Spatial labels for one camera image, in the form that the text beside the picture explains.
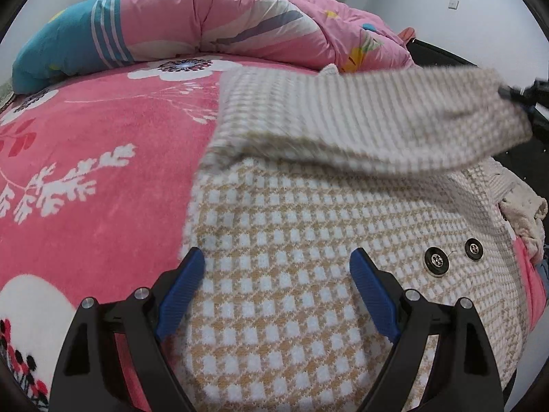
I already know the beige white houndstooth coat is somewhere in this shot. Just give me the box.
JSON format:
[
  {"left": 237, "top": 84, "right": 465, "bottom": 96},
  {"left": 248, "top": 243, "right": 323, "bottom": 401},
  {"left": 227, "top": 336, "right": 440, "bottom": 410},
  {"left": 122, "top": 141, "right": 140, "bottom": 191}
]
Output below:
[{"left": 174, "top": 67, "right": 532, "bottom": 411}]

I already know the black headboard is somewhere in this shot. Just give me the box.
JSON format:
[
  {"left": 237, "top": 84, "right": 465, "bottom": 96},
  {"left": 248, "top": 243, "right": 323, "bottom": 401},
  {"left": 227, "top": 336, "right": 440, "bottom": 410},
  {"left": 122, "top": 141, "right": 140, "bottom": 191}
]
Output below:
[{"left": 405, "top": 38, "right": 549, "bottom": 203}]

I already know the cream fluffy garment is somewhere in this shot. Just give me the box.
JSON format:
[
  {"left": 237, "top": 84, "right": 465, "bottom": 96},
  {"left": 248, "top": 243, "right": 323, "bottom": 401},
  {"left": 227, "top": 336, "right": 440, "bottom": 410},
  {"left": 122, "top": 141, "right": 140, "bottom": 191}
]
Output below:
[{"left": 499, "top": 170, "right": 548, "bottom": 265}]

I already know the pink floral bed blanket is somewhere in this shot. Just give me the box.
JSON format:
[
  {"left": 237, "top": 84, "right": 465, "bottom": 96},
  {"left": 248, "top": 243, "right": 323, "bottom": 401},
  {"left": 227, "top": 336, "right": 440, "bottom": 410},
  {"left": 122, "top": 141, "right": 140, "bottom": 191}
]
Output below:
[{"left": 1, "top": 55, "right": 547, "bottom": 411}]

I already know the pink blue quilt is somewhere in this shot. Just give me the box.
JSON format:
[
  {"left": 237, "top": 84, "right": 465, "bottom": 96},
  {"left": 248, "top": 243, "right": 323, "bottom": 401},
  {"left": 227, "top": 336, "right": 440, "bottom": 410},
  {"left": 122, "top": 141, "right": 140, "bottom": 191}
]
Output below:
[{"left": 12, "top": 0, "right": 413, "bottom": 95}]

